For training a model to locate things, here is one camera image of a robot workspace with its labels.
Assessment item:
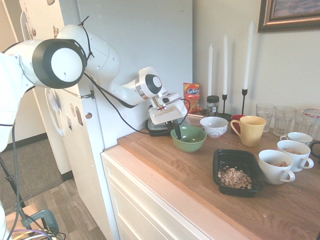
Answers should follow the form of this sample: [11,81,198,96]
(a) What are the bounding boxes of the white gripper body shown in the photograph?
[148,99,188,126]

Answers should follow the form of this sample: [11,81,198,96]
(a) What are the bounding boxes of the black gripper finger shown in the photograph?
[173,120,183,140]

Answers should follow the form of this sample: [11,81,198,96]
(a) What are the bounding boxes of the green ceramic bowl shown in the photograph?
[170,125,208,153]

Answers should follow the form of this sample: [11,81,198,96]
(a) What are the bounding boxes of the beige cereal rings pile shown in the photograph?
[217,167,253,190]

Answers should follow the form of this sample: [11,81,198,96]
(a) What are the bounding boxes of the black container clear lid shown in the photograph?
[146,118,173,137]

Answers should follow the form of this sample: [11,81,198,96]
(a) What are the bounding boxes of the orange snack bag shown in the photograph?
[183,82,203,115]

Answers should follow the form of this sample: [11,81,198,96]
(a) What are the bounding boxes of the white bowl swirl pattern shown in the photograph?
[199,116,229,138]

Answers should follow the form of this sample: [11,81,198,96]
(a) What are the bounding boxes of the spice jar dark lid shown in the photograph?
[206,95,220,118]

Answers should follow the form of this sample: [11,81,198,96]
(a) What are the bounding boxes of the glass jar with black lid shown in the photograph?
[217,94,233,121]

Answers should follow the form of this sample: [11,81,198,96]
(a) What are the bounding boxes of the black open plastic tray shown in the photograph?
[212,149,265,198]

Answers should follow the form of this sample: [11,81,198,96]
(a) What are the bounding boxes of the red ceramic mug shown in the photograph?
[230,114,247,135]

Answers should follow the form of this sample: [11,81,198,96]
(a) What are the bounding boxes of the short white taper candle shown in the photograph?
[208,44,214,97]

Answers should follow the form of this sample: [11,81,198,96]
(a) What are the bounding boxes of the black candle holder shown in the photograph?
[241,88,249,116]

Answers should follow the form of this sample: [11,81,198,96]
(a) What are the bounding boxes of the yellow ceramic mug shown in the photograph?
[230,115,267,147]

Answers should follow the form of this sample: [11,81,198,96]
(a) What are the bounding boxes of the medium white taper candle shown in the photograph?
[222,34,229,96]

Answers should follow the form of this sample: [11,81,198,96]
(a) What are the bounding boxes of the white drawer cabinet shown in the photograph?
[101,144,251,240]

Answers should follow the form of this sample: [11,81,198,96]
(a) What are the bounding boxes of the clear drinking glass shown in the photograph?
[255,103,276,133]
[294,109,317,141]
[273,105,297,137]

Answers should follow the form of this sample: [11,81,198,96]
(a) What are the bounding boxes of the tall white taper candle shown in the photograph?
[242,21,255,90]

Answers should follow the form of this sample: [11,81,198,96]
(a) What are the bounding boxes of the white coffee cup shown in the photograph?
[279,131,314,148]
[258,149,296,185]
[276,139,315,173]

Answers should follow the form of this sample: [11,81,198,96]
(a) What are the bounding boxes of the black mug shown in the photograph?
[310,141,320,159]

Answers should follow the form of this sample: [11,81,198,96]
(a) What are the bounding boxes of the dark green C-clamp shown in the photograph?
[21,209,60,233]

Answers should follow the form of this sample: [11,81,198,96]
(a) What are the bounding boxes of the black stand pole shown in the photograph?
[0,154,28,226]

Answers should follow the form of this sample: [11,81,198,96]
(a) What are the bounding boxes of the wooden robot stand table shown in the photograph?
[6,202,38,236]

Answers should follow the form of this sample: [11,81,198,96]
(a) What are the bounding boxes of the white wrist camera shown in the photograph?
[156,92,181,107]

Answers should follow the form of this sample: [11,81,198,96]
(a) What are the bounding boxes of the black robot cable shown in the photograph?
[77,16,190,136]

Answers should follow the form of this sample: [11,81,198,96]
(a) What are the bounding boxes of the framed painting dark frame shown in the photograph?
[257,0,320,33]

